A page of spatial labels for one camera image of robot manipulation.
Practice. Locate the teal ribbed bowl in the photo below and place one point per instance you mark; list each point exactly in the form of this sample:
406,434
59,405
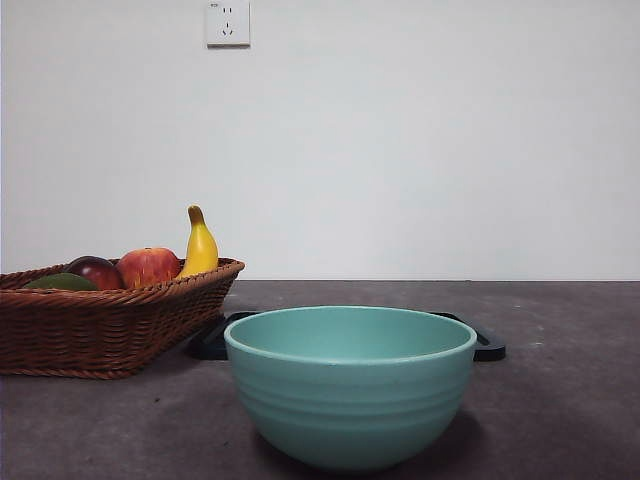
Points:
350,400

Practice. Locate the green avocado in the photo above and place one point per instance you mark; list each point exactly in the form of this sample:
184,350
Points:
60,283

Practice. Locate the yellow banana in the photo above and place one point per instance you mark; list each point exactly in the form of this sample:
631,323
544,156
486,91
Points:
202,250

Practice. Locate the black rectangular tray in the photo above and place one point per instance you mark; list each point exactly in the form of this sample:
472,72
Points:
210,347

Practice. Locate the red apple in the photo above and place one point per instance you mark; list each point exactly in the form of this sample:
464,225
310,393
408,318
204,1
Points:
150,267

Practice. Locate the dark red plum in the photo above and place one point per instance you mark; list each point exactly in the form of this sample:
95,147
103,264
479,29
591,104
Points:
95,272

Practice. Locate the brown wicker basket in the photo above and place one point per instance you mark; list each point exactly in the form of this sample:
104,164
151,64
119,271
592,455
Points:
100,330

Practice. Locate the white wall socket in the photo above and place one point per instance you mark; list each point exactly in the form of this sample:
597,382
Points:
228,25

